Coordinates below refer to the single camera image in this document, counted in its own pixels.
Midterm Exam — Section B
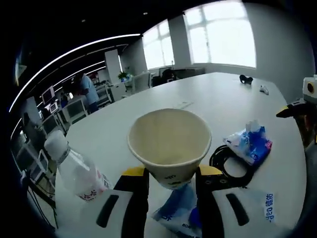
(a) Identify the white table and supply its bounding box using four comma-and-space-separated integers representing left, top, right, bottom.
53, 71, 308, 238

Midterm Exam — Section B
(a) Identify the wide bright window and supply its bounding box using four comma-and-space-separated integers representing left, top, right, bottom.
183, 1, 257, 69

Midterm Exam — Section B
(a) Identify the white paper cup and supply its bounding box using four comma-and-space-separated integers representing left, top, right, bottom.
127, 108, 212, 191

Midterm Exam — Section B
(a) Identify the table cable slot cover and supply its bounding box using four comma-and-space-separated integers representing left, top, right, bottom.
172, 101, 194, 109

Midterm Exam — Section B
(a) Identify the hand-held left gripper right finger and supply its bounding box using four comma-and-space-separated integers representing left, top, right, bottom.
195, 165, 277, 238

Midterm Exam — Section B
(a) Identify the blue tissue pack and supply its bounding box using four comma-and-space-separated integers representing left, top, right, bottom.
222, 119, 273, 166

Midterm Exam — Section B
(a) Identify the pink display screen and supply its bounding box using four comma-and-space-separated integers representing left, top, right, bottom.
41, 86, 55, 105

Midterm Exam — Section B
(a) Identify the small black object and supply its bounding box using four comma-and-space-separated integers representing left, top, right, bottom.
239, 74, 254, 86

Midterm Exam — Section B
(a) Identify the narrow bright window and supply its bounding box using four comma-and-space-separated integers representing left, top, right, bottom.
143, 20, 174, 70

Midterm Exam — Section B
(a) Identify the green potted plant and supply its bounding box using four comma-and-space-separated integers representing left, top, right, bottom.
117, 71, 132, 82

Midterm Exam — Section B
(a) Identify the black cable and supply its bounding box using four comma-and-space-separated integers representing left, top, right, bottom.
209, 144, 254, 188

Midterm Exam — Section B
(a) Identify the blue disc plastic packet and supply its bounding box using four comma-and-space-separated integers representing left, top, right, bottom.
151, 183, 203, 238

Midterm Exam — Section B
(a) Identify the clear plastic bottle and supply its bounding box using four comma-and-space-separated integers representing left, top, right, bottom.
44, 129, 114, 203

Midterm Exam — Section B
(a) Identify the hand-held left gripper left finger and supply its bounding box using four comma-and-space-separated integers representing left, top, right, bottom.
85, 166, 151, 238

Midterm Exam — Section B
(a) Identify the black office chair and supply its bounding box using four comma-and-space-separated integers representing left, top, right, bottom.
159, 68, 177, 83

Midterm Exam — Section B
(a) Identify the long ceiling light strip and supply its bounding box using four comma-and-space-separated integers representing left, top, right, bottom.
9, 33, 142, 112

